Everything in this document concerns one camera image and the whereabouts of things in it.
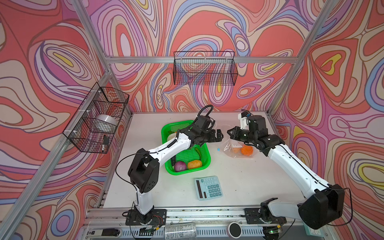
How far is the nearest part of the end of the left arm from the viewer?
0.64 meters

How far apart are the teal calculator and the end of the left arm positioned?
24 cm

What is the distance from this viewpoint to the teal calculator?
2.62 feet
